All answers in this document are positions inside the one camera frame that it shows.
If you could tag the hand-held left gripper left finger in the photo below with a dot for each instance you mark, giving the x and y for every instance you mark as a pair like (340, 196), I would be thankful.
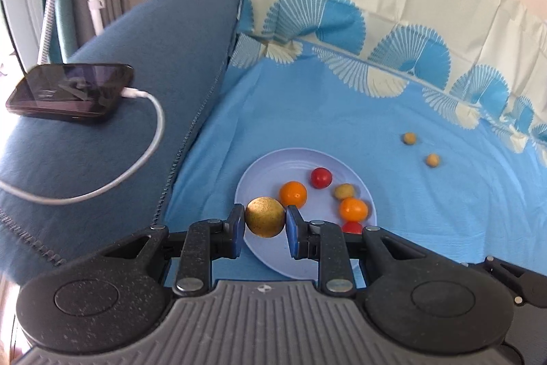
(236, 230)

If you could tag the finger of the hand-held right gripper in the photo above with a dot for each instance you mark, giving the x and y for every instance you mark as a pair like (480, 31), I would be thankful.
(525, 281)

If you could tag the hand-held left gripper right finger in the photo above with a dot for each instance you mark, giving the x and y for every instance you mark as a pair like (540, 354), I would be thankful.
(292, 234)

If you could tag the brown longan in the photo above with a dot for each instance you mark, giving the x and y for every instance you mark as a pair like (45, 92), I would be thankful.
(409, 139)
(344, 191)
(433, 160)
(265, 217)

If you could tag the orange cherry tomato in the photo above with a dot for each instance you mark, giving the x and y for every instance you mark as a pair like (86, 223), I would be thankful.
(293, 194)
(353, 209)

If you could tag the red cherry tomato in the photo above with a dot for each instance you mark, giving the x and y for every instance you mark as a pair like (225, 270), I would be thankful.
(352, 227)
(321, 177)

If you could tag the light blue plate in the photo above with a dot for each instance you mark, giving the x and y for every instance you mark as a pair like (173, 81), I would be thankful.
(277, 172)

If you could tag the blue fan-patterned sheet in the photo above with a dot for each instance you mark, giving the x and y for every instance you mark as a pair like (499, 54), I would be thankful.
(342, 112)

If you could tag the black smartphone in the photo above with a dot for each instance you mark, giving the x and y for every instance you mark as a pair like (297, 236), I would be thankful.
(72, 91)

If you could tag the blue sofa armrest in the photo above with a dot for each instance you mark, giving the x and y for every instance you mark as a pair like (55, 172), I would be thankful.
(128, 27)

